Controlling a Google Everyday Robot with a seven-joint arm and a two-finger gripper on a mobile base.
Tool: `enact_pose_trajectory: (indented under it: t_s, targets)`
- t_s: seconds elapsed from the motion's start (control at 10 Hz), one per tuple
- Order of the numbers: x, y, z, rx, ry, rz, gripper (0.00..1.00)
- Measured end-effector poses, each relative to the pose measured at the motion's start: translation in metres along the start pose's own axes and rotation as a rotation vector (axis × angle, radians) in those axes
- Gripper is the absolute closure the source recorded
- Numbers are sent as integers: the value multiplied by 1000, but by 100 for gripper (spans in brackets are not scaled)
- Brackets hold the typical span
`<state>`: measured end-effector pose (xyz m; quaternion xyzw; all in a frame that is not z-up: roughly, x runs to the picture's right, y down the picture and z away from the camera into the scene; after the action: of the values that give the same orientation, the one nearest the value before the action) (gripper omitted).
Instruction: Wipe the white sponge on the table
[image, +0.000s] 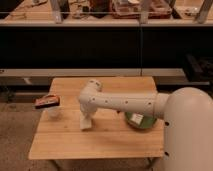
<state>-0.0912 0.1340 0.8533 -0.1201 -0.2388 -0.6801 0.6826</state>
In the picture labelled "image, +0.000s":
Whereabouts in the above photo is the clear plastic cup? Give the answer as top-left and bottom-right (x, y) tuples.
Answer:
(46, 106), (61, 118)

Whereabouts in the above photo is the green bowl with label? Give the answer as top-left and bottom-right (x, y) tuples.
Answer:
(124, 112), (157, 129)

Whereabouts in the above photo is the long background shelf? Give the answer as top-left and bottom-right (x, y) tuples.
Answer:
(0, 0), (213, 77)

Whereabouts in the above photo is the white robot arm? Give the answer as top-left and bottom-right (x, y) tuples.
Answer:
(78, 79), (213, 171)

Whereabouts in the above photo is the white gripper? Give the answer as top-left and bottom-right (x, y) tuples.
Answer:
(80, 104), (95, 121)

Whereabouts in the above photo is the wooden table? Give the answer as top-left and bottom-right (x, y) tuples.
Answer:
(29, 78), (164, 160)

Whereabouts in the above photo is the red tray on shelf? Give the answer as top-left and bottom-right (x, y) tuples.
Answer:
(111, 0), (172, 19)

